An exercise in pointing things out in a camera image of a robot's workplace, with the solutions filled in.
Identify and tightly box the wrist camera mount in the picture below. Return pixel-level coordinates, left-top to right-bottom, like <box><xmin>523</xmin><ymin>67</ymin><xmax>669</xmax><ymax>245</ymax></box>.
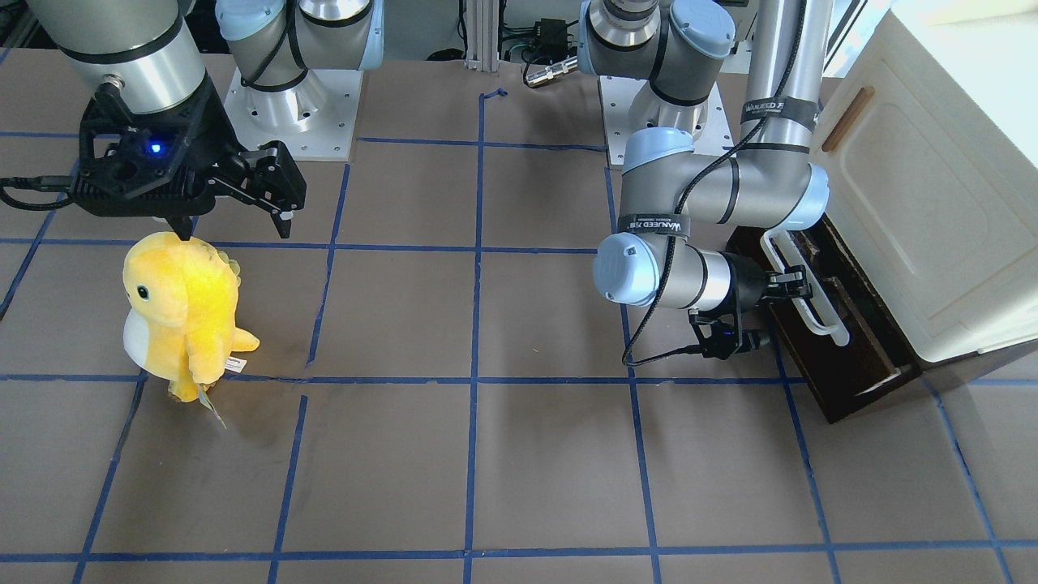
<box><xmin>687</xmin><ymin>304</ymin><xmax>771</xmax><ymax>361</ymax></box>
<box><xmin>67</xmin><ymin>135</ymin><xmax>216</xmax><ymax>218</ymax></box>

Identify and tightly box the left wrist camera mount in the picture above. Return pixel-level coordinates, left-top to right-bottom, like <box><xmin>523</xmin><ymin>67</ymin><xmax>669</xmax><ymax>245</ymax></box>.
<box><xmin>687</xmin><ymin>304</ymin><xmax>771</xmax><ymax>361</ymax></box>

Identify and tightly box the dark brown wooden drawer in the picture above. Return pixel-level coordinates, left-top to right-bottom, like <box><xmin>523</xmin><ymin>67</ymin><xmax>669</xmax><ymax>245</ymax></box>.
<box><xmin>729</xmin><ymin>216</ymin><xmax>923</xmax><ymax>423</ymax></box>

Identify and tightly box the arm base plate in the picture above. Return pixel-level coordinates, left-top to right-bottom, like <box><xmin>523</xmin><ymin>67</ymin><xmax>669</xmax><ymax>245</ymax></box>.
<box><xmin>599</xmin><ymin>76</ymin><xmax>734</xmax><ymax>170</ymax></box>
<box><xmin>224</xmin><ymin>69</ymin><xmax>364</xmax><ymax>161</ymax></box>

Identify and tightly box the wooden cabinet handle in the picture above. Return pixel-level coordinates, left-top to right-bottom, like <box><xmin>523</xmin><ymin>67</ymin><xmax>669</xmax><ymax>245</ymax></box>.
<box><xmin>821</xmin><ymin>85</ymin><xmax>875</xmax><ymax>152</ymax></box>

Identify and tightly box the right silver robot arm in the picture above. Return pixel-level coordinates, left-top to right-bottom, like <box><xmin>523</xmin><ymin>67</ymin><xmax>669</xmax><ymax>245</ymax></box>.
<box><xmin>10</xmin><ymin>1</ymin><xmax>384</xmax><ymax>240</ymax></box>

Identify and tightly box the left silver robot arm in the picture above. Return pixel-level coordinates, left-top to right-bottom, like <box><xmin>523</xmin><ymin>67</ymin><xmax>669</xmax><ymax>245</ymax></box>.
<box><xmin>578</xmin><ymin>1</ymin><xmax>834</xmax><ymax>313</ymax></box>

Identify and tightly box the yellow plush dinosaur toy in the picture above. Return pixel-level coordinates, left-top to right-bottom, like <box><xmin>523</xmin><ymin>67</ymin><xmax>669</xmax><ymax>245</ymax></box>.
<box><xmin>122</xmin><ymin>232</ymin><xmax>260</xmax><ymax>411</ymax></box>

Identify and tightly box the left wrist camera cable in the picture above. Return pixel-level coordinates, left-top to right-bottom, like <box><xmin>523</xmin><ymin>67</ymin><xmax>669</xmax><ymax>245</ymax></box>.
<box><xmin>621</xmin><ymin>0</ymin><xmax>809</xmax><ymax>367</ymax></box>

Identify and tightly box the aluminium frame post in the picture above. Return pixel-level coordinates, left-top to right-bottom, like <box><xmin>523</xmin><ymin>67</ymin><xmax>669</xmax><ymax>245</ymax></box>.
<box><xmin>464</xmin><ymin>0</ymin><xmax>501</xmax><ymax>73</ymax></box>

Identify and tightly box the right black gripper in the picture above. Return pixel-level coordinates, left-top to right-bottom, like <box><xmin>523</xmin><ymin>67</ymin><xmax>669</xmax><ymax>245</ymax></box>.
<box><xmin>69</xmin><ymin>77</ymin><xmax>307</xmax><ymax>243</ymax></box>

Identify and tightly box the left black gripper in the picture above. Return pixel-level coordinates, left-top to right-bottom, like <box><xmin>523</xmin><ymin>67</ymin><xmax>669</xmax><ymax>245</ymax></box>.
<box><xmin>726</xmin><ymin>252</ymin><xmax>814</xmax><ymax>313</ymax></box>

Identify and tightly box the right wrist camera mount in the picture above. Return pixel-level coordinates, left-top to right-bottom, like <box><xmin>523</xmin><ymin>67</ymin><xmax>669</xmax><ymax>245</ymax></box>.
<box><xmin>67</xmin><ymin>135</ymin><xmax>216</xmax><ymax>218</ymax></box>

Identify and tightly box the white plastic cabinet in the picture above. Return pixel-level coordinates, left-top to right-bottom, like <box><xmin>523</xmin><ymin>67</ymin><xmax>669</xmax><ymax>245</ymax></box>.
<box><xmin>813</xmin><ymin>1</ymin><xmax>1037</xmax><ymax>362</ymax></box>

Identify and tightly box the white drawer handle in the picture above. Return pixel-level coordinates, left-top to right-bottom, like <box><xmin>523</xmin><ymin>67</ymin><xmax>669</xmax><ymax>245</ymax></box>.
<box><xmin>761</xmin><ymin>228</ymin><xmax>851</xmax><ymax>347</ymax></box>

